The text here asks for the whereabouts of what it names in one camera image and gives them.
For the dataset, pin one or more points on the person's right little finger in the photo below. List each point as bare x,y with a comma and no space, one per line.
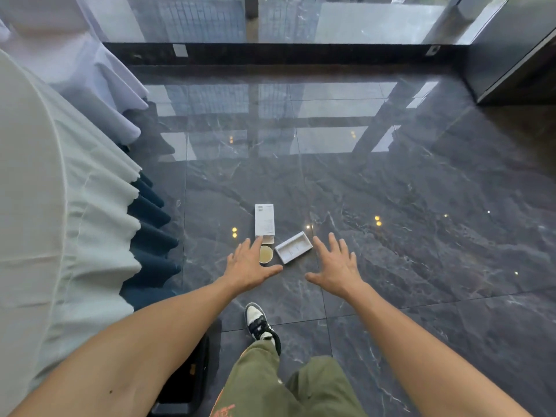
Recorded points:
352,258

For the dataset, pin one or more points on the person's right thumb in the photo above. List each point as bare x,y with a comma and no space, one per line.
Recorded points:
313,277

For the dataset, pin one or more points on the tan cardboard insert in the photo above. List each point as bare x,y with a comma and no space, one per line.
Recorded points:
268,240

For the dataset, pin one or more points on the round beige disc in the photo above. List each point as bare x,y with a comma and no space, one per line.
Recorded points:
266,254

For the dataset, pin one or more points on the white box lid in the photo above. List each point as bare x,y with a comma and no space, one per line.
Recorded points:
264,219

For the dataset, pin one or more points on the black window sill frame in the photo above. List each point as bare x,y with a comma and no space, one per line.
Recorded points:
282,53

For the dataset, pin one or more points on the white pleated tablecloth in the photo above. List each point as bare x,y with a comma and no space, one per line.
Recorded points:
52,221

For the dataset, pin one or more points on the person's right middle finger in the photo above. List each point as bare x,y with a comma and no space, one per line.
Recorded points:
333,246

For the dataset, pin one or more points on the person's right forearm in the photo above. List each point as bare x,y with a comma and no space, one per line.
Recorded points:
425,356

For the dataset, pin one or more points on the smooth white tablecloth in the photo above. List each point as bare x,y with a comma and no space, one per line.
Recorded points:
82,69

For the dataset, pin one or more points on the person's left hand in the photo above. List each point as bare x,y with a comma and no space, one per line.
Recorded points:
245,269

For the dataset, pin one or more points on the person's left middle finger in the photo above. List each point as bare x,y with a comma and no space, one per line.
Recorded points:
243,247

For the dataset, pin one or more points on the white square sticker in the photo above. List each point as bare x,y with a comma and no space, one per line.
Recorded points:
180,50

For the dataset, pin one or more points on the person's left forearm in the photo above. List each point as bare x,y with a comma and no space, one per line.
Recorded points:
130,347

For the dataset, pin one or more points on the black bag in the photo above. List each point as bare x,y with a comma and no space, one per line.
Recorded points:
184,382

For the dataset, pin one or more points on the small grey floor socket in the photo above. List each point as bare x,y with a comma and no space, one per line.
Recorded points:
432,50

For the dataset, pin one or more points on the person's left thumb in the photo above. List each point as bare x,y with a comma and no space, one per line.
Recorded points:
271,270

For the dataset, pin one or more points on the olive green trousers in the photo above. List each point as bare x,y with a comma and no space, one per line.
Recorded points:
278,386

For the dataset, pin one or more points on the dark blue table skirt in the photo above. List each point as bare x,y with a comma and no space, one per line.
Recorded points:
152,238

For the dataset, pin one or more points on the black and white sneaker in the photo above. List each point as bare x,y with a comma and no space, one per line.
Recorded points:
258,323

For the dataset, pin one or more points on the dark metal pillar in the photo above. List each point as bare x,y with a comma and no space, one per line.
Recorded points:
512,43

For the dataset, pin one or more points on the white open box tray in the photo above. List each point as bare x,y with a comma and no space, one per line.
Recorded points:
293,248

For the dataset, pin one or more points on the person's right hand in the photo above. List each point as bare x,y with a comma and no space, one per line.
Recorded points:
339,273

